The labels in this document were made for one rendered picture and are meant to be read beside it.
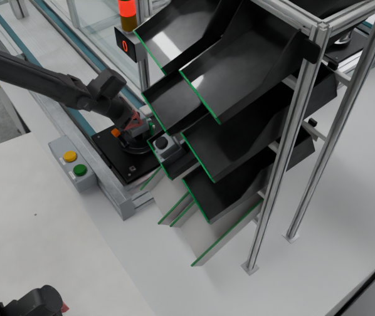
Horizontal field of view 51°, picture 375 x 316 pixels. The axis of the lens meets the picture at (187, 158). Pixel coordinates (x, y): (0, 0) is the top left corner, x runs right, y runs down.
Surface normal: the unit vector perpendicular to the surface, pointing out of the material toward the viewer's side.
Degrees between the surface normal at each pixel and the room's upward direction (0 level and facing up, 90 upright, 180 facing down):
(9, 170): 0
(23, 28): 0
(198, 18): 25
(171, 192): 45
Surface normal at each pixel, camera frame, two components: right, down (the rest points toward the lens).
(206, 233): -0.63, -0.19
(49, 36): 0.00, -0.62
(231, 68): -0.38, -0.42
